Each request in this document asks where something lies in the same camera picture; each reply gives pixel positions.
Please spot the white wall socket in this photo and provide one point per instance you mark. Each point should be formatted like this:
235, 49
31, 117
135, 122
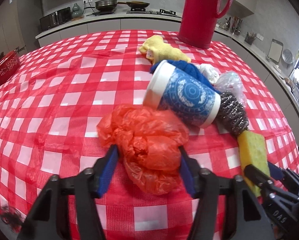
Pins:
260, 38
87, 0

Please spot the white paper ball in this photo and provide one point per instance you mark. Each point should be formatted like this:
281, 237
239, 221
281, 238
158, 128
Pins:
209, 71

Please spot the metal utensil holder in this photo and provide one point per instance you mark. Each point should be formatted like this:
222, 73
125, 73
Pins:
237, 26

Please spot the steel wool scrubber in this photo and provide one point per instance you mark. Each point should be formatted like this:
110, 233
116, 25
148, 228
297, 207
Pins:
233, 115

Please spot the yellow sponge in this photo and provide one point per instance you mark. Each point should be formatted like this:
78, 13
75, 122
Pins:
253, 150

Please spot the round metal steamer plate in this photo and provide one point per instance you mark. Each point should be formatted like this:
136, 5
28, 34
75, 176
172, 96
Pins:
288, 57

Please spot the black gas hob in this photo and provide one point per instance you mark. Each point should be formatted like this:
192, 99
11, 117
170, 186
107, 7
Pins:
152, 12

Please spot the white cutting board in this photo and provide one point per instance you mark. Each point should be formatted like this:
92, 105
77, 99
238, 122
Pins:
275, 51

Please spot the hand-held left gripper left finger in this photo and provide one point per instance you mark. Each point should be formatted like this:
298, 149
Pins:
109, 170

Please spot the green ceramic vase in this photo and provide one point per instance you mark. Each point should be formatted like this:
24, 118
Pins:
77, 11

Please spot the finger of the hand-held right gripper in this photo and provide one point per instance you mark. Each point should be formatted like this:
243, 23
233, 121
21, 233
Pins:
277, 172
257, 177

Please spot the black microwave oven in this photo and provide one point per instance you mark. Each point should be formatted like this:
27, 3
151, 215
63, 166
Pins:
49, 21

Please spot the orange plastic bag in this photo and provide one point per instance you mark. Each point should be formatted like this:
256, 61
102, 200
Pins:
149, 142

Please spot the beige refrigerator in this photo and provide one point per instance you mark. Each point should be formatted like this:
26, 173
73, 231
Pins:
7, 25

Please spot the black countertop oven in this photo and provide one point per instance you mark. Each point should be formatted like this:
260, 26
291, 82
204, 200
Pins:
64, 15

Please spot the yellow cloth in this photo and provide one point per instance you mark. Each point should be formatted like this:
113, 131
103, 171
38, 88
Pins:
164, 50

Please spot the red thermos flask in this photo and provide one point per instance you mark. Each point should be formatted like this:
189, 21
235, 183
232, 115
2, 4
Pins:
199, 12

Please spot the dark hair strands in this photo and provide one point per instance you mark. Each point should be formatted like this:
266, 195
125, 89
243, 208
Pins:
7, 215

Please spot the red floral enamel pot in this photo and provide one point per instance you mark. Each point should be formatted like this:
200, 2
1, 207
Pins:
7, 66

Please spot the dark glass bottle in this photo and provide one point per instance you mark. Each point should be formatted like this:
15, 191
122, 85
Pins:
229, 23

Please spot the dark chopstick holder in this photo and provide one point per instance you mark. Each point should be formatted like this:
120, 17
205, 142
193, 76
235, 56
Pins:
250, 40

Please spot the clear plastic bag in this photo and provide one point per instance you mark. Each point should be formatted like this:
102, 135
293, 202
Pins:
229, 82

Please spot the red checked tablecloth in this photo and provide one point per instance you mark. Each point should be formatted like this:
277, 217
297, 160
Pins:
52, 92

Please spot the blue patterned paper cup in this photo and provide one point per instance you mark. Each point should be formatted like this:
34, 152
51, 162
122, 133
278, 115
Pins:
187, 95

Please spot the black induction cooker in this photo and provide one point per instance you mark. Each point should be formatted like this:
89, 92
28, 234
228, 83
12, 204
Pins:
103, 12

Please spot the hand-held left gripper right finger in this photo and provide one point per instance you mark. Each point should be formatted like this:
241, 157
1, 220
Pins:
187, 170

